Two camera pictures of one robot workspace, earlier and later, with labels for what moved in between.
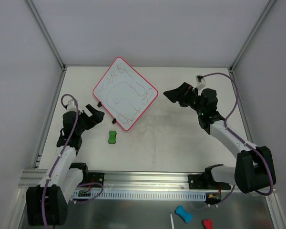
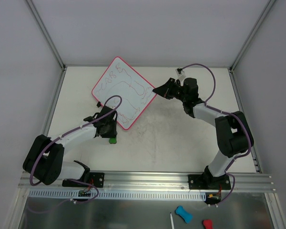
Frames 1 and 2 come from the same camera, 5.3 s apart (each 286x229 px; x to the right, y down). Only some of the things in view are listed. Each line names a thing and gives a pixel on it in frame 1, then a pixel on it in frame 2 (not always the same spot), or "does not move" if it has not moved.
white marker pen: (172, 221) does not move
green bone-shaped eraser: (112, 137) does not move
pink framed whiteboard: (125, 93) does not move
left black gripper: (88, 114) to (110, 131)
